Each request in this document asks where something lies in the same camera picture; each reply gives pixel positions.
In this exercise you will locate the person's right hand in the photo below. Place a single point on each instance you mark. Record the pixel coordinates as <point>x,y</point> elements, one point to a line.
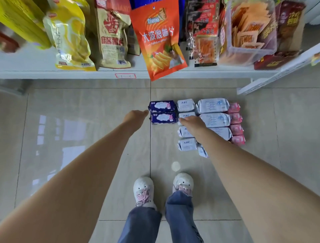
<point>195,126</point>

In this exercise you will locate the person's left hand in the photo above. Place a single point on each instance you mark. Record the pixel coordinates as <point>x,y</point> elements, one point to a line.
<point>136,120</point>

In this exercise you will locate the small white ABC packet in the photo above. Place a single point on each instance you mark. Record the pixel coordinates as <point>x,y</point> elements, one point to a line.
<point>186,114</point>
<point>185,105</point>

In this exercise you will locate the long white pad packet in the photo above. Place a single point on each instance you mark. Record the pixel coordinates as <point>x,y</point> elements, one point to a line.
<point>213,105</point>
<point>216,119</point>
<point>223,132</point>
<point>202,151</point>

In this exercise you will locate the purple pad packet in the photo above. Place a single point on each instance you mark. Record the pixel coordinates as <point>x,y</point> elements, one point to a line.
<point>162,118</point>
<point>162,106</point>

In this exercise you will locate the orange chip bag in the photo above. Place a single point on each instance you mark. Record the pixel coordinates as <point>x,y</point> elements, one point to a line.
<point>157,42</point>

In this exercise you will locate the row of red strip packets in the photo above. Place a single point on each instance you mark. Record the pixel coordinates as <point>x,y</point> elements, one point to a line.
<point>203,35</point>

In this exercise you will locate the white metal shelf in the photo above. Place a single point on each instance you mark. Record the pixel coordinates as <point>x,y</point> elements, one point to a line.
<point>37,73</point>

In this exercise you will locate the person's left forearm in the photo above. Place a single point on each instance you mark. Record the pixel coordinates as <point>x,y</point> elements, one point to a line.
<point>62,187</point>

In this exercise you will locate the person's right forearm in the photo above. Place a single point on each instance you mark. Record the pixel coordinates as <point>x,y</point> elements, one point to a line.
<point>250,187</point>

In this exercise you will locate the person's right shoe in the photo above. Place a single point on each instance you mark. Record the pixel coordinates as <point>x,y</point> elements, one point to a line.
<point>183,184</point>

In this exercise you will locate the person's shoe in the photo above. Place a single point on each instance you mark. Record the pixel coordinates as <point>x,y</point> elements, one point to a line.
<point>183,184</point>
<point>143,190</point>

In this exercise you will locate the person's left shoe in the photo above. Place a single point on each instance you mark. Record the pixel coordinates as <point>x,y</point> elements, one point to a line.
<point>143,190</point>

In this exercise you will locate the person's right leg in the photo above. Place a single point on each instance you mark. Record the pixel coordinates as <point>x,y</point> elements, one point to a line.
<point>180,217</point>

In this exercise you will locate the person's leg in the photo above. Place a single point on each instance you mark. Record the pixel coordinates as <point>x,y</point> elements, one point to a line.
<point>180,217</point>
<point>140,225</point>

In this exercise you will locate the person's left leg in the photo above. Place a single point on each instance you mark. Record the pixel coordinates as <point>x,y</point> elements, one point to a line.
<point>140,225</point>

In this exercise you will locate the red bordered paper label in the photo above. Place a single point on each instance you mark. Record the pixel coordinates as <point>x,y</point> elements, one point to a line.
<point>125,75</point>

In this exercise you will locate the white perforated rack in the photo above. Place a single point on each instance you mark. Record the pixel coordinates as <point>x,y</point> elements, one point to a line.
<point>255,86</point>

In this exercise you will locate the beige snack bag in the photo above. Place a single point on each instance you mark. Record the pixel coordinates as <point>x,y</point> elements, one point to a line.
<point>133,42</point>
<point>112,40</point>

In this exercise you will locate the yellow chip bag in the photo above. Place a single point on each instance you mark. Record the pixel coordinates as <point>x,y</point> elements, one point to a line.
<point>70,37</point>

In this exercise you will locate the clear box of orange sachets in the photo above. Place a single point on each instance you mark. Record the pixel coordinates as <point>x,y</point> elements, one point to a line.
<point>247,32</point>

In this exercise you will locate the brown snack box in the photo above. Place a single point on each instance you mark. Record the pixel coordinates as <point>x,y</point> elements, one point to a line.
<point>287,32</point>

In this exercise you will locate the pile of red bags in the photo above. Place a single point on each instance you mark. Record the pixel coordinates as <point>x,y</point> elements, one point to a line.
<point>7,45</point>

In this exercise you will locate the plain yellow snack bag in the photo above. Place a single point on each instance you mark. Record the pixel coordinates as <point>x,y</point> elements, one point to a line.
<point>22,20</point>

